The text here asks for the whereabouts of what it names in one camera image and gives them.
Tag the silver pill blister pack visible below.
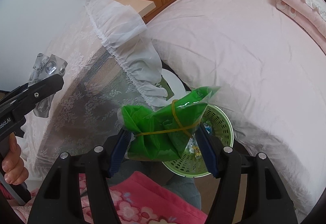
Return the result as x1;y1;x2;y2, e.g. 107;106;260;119
28;53;67;118

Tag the bright green bag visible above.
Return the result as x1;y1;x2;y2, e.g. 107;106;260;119
118;86;220;162

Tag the green plastic trash basket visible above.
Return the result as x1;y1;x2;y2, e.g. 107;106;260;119
163;105;234;177

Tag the left hand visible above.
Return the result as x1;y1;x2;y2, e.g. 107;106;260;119
2;133;29;185

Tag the pink bed sheet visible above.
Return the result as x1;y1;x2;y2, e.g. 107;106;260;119
146;0;325;221

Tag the light wooden bedside table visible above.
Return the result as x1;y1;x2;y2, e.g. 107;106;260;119
114;0;158;23

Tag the folded pink blanket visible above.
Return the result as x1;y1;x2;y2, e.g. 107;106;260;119
276;0;325;53

